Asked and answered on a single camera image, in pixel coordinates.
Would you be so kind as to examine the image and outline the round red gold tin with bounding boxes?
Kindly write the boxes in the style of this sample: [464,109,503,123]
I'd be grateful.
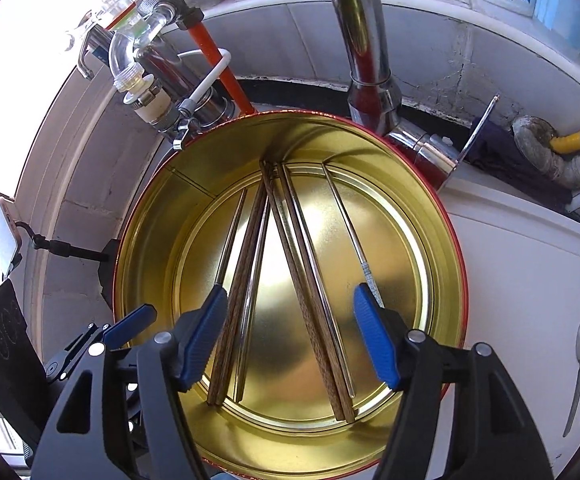
[112,110,469,480]

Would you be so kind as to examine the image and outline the wooden chopstick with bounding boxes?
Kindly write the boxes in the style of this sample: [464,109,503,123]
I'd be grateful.
[260,160,345,422]
[215,192,273,406]
[206,182,271,406]
[269,162,357,423]

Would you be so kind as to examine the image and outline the white plastic board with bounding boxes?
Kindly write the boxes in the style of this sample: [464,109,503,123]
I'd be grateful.
[437,166,580,480]

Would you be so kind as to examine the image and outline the dark cloth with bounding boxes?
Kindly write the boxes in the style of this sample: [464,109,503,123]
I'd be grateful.
[464,119,576,217]

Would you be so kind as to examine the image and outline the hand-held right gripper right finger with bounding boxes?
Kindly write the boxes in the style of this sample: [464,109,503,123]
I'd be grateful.
[352,282,555,480]

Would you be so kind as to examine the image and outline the steel water filter assembly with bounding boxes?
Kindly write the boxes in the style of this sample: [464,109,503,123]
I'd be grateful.
[64,0,237,152]

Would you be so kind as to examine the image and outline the metal chopstick with patterned end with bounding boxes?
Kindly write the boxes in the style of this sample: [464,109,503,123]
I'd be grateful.
[321,162,385,308]

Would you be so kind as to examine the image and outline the grey drain pipe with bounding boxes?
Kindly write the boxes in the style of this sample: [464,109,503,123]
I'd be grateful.
[512,115,580,192]

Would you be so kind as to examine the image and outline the red water pipe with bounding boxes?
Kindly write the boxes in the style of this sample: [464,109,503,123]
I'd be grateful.
[185,7,257,117]

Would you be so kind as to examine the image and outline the smartphone on mount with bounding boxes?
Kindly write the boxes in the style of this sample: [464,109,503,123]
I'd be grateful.
[0,197,24,277]

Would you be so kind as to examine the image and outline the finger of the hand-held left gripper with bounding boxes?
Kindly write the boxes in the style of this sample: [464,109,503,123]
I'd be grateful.
[45,304,158,381]

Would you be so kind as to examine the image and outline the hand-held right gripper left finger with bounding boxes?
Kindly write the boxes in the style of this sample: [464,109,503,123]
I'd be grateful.
[30,285,228,480]

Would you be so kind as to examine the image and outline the chrome kitchen faucet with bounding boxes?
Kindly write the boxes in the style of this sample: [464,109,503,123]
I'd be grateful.
[319,0,501,192]

